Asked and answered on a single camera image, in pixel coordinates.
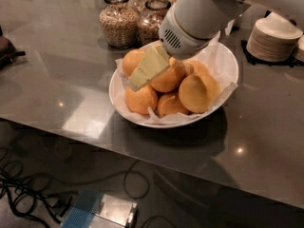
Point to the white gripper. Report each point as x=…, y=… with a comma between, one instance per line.
x=179, y=40

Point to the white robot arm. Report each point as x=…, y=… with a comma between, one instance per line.
x=190, y=25

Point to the large right orange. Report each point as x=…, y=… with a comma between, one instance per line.
x=197, y=91

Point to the white paper bowl liner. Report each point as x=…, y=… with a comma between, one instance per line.
x=218, y=59

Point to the white ceramic bowl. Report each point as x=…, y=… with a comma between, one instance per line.
x=229, y=67

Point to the left glass cereal jar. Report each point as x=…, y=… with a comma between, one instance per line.
x=118, y=21

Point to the middle glass cereal jar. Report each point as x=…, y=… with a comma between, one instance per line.
x=150, y=20

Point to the white sign stand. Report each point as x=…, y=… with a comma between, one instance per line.
x=229, y=27

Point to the stack of beige plates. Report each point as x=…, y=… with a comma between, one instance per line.
x=273, y=38

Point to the black plate tray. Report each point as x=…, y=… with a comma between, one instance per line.
x=290, y=62

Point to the brown leather bag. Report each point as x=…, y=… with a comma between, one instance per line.
x=8, y=52

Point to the blue and metal floor box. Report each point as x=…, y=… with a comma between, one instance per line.
x=95, y=209

